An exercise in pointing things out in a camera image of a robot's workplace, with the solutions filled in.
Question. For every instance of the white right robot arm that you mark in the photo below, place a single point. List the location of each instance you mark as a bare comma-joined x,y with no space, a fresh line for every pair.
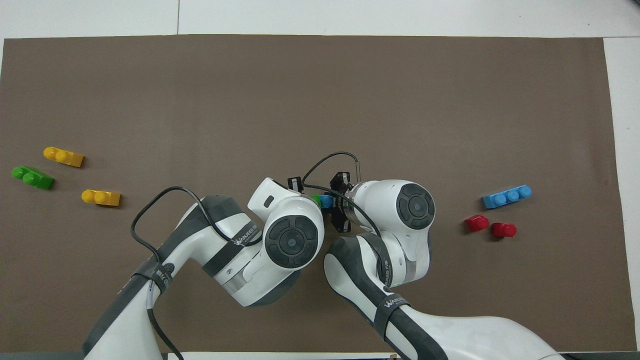
415,205

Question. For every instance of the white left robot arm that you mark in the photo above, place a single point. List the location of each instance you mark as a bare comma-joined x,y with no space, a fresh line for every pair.
290,240

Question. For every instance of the blue three-stud toy brick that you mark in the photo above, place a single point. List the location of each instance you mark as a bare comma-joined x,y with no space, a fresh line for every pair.
326,202
507,196

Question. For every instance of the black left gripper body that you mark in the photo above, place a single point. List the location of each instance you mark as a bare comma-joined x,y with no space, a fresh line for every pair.
296,184

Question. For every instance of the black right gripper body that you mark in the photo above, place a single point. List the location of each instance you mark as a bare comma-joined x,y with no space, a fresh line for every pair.
343,220

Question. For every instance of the brown table mat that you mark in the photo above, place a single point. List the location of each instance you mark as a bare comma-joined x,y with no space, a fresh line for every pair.
320,100

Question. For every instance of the red small toy brick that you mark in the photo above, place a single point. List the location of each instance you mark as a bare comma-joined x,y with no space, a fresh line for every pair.
504,230
477,223

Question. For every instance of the yellow two-stud toy brick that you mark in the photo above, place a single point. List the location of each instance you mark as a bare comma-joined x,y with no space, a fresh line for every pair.
64,157
101,198

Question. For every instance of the green two-stud toy brick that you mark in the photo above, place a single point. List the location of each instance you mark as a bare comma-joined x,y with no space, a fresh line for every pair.
33,177
315,201

